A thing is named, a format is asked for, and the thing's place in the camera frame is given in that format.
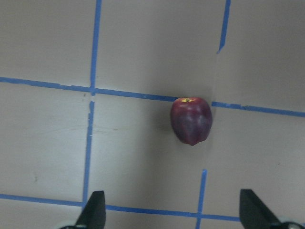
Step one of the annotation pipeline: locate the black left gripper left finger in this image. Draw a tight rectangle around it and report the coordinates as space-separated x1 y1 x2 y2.
74 191 106 229

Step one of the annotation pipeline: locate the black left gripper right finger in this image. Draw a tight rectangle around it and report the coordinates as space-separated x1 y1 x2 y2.
239 189 290 229

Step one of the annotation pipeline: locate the dark red apple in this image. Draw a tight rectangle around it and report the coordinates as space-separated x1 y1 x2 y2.
170 97 213 146

